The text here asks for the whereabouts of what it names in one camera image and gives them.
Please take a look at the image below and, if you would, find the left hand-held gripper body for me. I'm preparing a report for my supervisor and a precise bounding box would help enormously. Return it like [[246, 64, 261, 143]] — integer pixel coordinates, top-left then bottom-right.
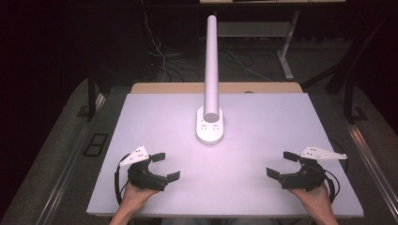
[[119, 145, 169, 192]]

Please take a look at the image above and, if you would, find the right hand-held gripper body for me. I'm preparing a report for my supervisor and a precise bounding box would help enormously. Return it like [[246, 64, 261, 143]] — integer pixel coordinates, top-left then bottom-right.
[[280, 145, 347, 192]]

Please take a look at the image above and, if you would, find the person's left hand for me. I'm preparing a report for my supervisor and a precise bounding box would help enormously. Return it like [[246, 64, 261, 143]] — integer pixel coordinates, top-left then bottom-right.
[[121, 182, 160, 207]]

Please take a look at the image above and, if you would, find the person's right hand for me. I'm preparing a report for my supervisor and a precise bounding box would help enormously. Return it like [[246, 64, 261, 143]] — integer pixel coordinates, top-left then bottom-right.
[[288, 184, 333, 211]]

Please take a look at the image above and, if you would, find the wooden table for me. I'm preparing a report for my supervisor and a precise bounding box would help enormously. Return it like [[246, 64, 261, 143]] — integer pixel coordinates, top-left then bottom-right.
[[130, 82, 304, 95]]

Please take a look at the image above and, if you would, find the black metal stand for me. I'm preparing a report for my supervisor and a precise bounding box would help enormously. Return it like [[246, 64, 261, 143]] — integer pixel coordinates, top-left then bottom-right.
[[343, 74, 370, 125]]

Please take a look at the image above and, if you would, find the white desk lamp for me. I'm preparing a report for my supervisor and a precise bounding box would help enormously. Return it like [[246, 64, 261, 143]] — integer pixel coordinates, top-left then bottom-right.
[[195, 14, 225, 145]]

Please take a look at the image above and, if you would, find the black slanted stand bar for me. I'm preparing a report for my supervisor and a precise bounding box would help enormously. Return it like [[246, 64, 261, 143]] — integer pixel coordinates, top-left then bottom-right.
[[299, 12, 396, 95]]

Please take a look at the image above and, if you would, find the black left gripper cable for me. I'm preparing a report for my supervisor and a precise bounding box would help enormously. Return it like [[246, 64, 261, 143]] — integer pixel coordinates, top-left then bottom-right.
[[114, 154, 130, 206]]

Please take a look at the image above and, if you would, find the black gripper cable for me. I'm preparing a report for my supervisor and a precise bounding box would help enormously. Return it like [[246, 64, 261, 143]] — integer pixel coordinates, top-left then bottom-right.
[[114, 154, 130, 206], [323, 168, 349, 204]]

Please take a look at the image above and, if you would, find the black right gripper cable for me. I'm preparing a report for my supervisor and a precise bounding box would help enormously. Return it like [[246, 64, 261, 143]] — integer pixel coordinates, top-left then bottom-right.
[[323, 168, 349, 204]]

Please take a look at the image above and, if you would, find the black floor frame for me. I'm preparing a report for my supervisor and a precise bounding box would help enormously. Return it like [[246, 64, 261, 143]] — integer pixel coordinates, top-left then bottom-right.
[[82, 132, 109, 158]]

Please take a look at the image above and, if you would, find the metal floor rail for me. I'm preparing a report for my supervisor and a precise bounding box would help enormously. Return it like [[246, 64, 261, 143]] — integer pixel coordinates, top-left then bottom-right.
[[34, 93, 107, 225], [344, 120, 398, 217]]

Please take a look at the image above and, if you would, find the white floor cable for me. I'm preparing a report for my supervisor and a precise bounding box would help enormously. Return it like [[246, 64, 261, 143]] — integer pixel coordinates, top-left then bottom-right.
[[142, 10, 168, 83], [224, 50, 274, 83]]

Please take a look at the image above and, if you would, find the white background desk frame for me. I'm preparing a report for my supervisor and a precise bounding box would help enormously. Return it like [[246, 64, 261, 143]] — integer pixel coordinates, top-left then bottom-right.
[[199, 0, 346, 82]]

